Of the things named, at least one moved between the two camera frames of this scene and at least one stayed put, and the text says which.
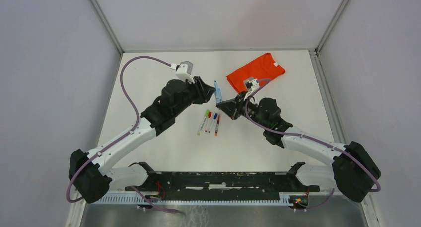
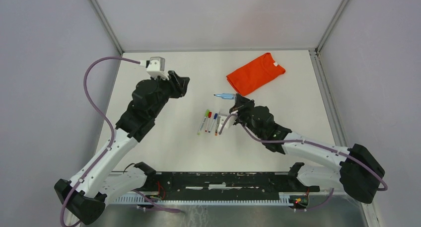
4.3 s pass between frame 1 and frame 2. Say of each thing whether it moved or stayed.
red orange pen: stayed
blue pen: moved
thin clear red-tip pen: stayed
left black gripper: moved
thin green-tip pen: stayed
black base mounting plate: stayed
